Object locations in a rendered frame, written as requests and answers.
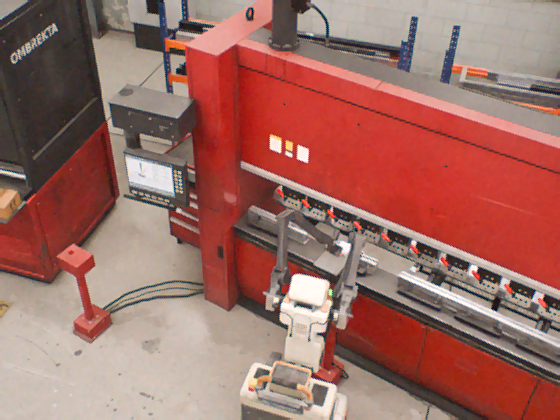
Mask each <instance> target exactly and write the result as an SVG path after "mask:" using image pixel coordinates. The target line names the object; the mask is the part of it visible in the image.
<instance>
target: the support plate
mask: <svg viewBox="0 0 560 420"><path fill-rule="evenodd" d="M345 257H348V253H347V254H346V255H345V256H344V257H343V256H340V257H339V256H335V255H333V254H331V253H329V252H327V251H326V250H325V251H324V252H323V254H322V256H320V257H319V258H318V259H317V261H316V262H315V263H314V264H313V265H314V266H316V267H317V268H321V269H323V270H325V271H327V272H329V273H330V274H334V275H336V276H337V274H339V273H340V272H341V270H342V268H344V265H345V262H346V260H347V258H345Z"/></svg>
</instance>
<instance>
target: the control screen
mask: <svg viewBox="0 0 560 420"><path fill-rule="evenodd" d="M124 155H125V154H124ZM125 160H126V165H127V171H128V176H129V182H130V185H133V186H137V187H139V188H146V189H150V190H152V191H156V192H159V193H162V194H169V195H172V196H174V188H173V181H172V172H171V166H170V165H167V164H163V163H156V162H153V161H150V160H146V159H143V158H139V157H132V156H129V155H125ZM137 178H138V179H141V181H142V182H139V181H137Z"/></svg>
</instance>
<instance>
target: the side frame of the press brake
mask: <svg viewBox="0 0 560 420"><path fill-rule="evenodd" d="M250 6H252V7H253V8H254V10H255V13H254V16H253V17H254V20H251V21H249V20H247V19H246V11H247V9H248V8H249V6H248V7H246V8H245V9H243V10H242V11H241V12H239V13H236V14H235V15H233V16H232V17H230V18H229V19H226V20H224V22H222V23H220V24H219V25H216V26H215V27H213V28H211V30H209V31H207V32H205V33H203V34H202V35H200V36H199V37H198V38H194V39H193V40H192V41H190V42H189V43H187V44H185V52H186V63H187V85H188V96H189V98H193V99H195V114H196V126H194V127H193V129H192V140H193V154H194V173H195V184H196V195H197V207H198V217H199V228H200V250H201V262H202V272H203V283H204V294H205V299H206V300H208V301H209V302H211V303H212V304H214V305H216V306H219V307H221V308H223V309H224V310H226V311H227V312H230V311H231V309H232V308H233V307H234V306H235V305H237V299H238V298H239V297H240V296H241V293H240V290H239V287H238V284H237V273H236V247H235V231H234V230H233V225H235V224H236V223H237V221H238V220H239V219H241V218H242V217H243V216H244V215H245V214H246V213H248V209H249V208H250V207H252V206H255V207H258V208H260V209H262V210H264V211H266V212H268V213H272V214H274V215H278V214H280V213H282V212H284V211H286V207H283V206H281V205H279V204H277V203H275V202H274V191H275V190H276V189H277V188H279V187H280V186H281V184H280V183H278V182H274V181H271V180H269V179H267V178H265V177H263V176H259V175H256V174H255V173H253V172H250V171H249V170H244V169H242V168H241V151H240V114H239V77H238V66H239V65H240V64H237V53H236V44H237V43H238V42H240V41H241V40H243V38H246V37H248V36H249V35H250V34H251V33H253V32H255V31H256V30H258V29H259V28H261V27H263V28H266V29H268V30H272V0H258V1H256V2H255V3H254V4H252V5H250Z"/></svg>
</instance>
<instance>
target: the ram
mask: <svg viewBox="0 0 560 420"><path fill-rule="evenodd" d="M238 77H239V114H240V151H241V161H242V162H244V163H249V164H250V165H253V166H255V167H257V168H259V169H261V170H265V171H268V172H269V173H272V174H274V175H276V176H280V177H282V178H284V179H286V180H288V181H291V182H295V183H297V184H299V185H301V186H303V187H305V188H310V189H311V190H314V191H316V192H317V193H320V194H324V195H326V196H329V197H330V198H333V199H335V200H339V201H341V202H343V203H345V204H348V205H349V206H352V207H356V208H358V209H360V210H362V211H364V212H367V213H371V214H373V215H375V216H377V217H379V218H381V219H385V220H387V221H390V222H391V223H394V224H396V225H400V226H402V227H404V228H406V229H409V230H410V231H415V232H417V233H419V234H421V235H423V236H425V237H428V238H432V239H434V240H436V241H438V242H440V243H442V244H447V245H448V246H451V247H453V248H455V249H457V250H461V251H463V252H466V253H467V254H470V255H472V256H474V257H479V258H480V259H482V260H485V261H487V262H489V263H493V264H495V265H498V266H500V267H501V268H504V269H508V270H510V271H513V272H514V273H517V274H519V275H521V276H525V277H527V278H529V279H532V280H533V281H536V282H540V283H542V284H544V285H546V286H548V287H551V288H552V289H557V290H559V291H560V173H558V172H556V171H553V170H551V169H545V168H543V167H540V166H538V165H535V164H532V163H527V162H525V161H523V160H520V159H518V158H515V157H513V156H507V155H505V154H502V153H500V152H497V151H494V150H489V149H487V148H484V147H481V146H479V145H476V144H471V143H469V142H467V141H464V140H461V139H459V138H454V137H451V136H449V135H446V134H443V133H441V132H436V131H433V130H430V129H428V128H425V127H423V126H418V125H416V124H413V123H411V122H408V121H405V120H400V119H398V118H395V117H392V116H390V115H387V114H382V113H379V112H377V111H374V110H373V109H369V108H367V107H362V106H360V105H357V104H354V103H352V102H349V101H344V100H342V99H339V98H336V97H334V96H331V95H326V94H323V93H321V92H318V91H316V90H314V89H309V88H306V87H304V86H301V85H299V84H296V83H291V82H288V81H286V80H283V79H280V78H278V77H275V76H270V75H268V74H265V73H262V72H261V71H258V70H253V69H250V68H248V67H245V66H243V65H239V66H238ZM270 134H271V135H274V136H275V137H278V138H280V139H281V151H280V152H278V151H274V150H272V149H270ZM286 140H287V141H289V142H292V151H289V150H286ZM298 145H300V146H303V147H305V148H307V149H309V157H308V163H305V162H303V161H301V160H299V159H297V151H298ZM286 151H289V152H292V157H289V156H287V155H286ZM241 168H242V169H244V170H249V171H250V172H253V173H255V174H256V175H259V176H263V177H265V178H267V179H269V180H271V181H274V182H278V183H280V184H281V185H284V186H286V187H288V188H292V189H294V190H296V191H299V192H300V193H303V194H306V195H309V196H311V197H313V198H315V199H317V200H321V201H323V202H325V203H328V204H329V205H331V206H334V207H338V208H340V209H342V210H344V211H346V212H348V213H353V214H354V215H356V216H359V217H360V218H363V219H367V220H369V221H371V222H373V223H375V224H378V225H381V226H384V227H385V228H388V229H390V230H392V231H396V232H398V233H400V234H403V235H404V236H407V237H409V238H413V239H415V240H417V241H419V242H421V243H423V244H428V245H429V246H432V247H434V248H436V249H438V250H442V251H444V252H446V253H448V254H450V255H453V256H457V257H459V258H461V259H463V260H465V261H468V262H469V263H474V264H475V265H478V266H480V267H482V268H484V269H488V270H490V271H493V272H494V273H497V274H499V275H500V276H505V277H507V278H509V279H511V280H513V281H515V282H519V283H522V284H524V285H526V286H528V287H530V288H534V289H536V290H539V291H540V292H543V293H545V294H547V295H551V296H553V297H555V298H558V299H559V300H560V295H557V294H554V293H552V292H550V291H548V290H545V289H542V288H539V287H538V286H535V285H533V284H531V283H529V282H525V281H523V280H520V279H519V278H516V277H514V276H510V275H508V274H506V273H504V272H501V271H500V270H498V269H493V268H491V267H489V266H487V265H485V264H483V263H479V262H476V261H474V260H472V259H470V258H468V257H466V256H461V255H460V254H457V253H455V252H453V251H451V250H447V249H445V248H442V247H441V246H438V245H436V244H432V243H430V242H428V241H426V240H423V239H422V238H417V237H416V236H413V235H411V234H409V233H407V232H405V231H401V230H398V229H397V228H394V227H392V226H390V225H386V224H384V223H382V222H379V221H378V220H375V219H372V218H369V217H367V216H365V215H363V214H360V213H357V212H354V211H353V210H350V209H348V208H346V207H342V206H340V205H338V204H336V203H334V202H331V201H329V200H325V199H323V198H321V197H319V196H317V195H315V194H311V193H309V192H306V191H305V190H302V189H300V188H296V187H294V186H292V185H290V184H287V183H286V182H281V181H280V180H277V179H275V178H273V177H271V176H267V175H265V174H262V173H261V172H258V171H256V170H252V169H250V168H248V167H246V166H243V165H242V164H241Z"/></svg>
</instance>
